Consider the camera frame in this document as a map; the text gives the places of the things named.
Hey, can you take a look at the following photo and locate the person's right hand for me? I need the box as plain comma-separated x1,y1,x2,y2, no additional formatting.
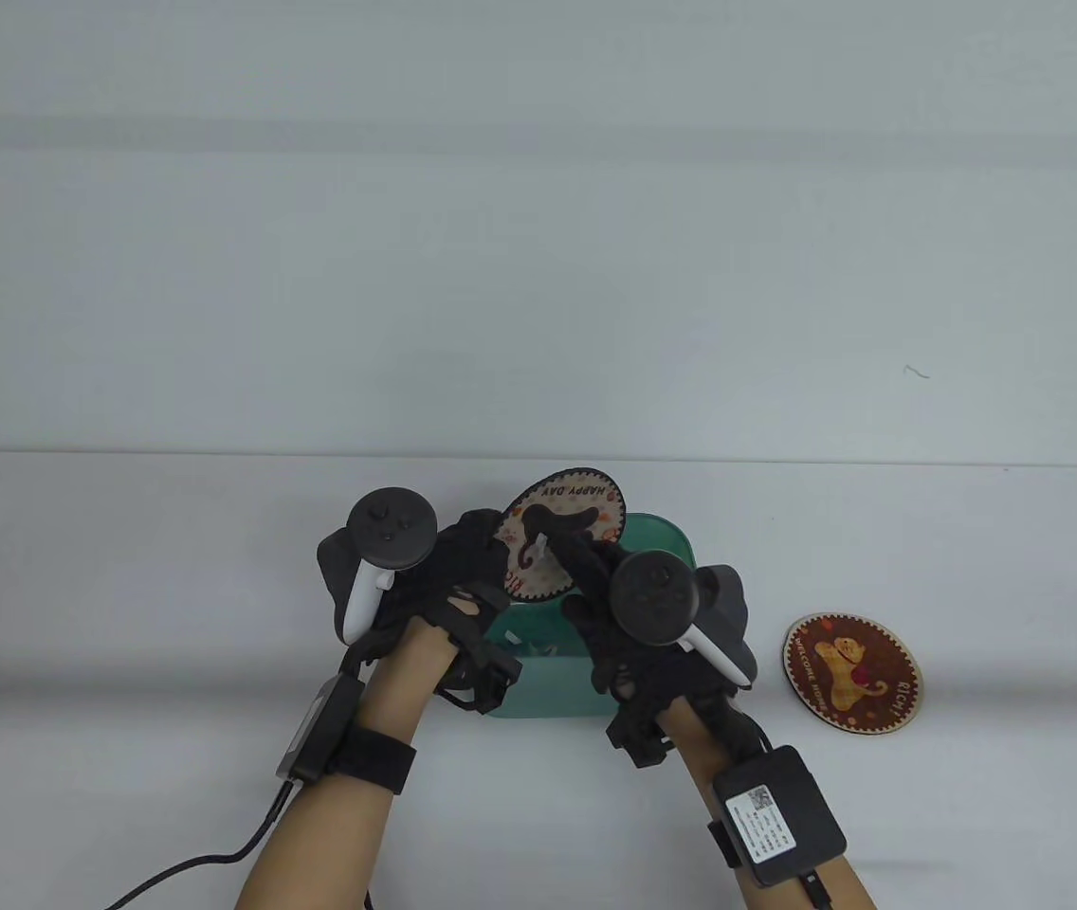
553,531,739,721

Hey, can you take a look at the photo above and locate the person's left hand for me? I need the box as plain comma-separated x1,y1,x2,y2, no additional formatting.
363,510,516,683

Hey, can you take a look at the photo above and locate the beige cat coaster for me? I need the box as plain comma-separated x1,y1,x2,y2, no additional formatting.
498,466,630,600

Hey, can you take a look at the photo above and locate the brown cat coaster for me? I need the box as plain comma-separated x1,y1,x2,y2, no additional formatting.
783,612,923,736

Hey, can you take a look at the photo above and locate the person's right forearm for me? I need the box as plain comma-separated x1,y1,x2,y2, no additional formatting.
657,701,881,910

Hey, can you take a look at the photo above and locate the person's left forearm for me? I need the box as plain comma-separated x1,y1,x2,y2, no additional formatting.
235,626,459,910

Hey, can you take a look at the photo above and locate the green plastic bin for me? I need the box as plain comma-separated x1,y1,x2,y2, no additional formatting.
482,513,699,721

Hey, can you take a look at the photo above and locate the white and black controller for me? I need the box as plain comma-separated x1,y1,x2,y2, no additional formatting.
610,552,758,693
318,487,440,646

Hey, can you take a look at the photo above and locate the black sensor box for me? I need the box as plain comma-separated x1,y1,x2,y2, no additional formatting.
711,746,848,887
275,675,364,786

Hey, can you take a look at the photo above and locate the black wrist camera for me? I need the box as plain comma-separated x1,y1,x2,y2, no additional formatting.
444,654,522,717
607,711,672,767

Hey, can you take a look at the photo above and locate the black braided cable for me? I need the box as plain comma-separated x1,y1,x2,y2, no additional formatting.
728,711,773,759

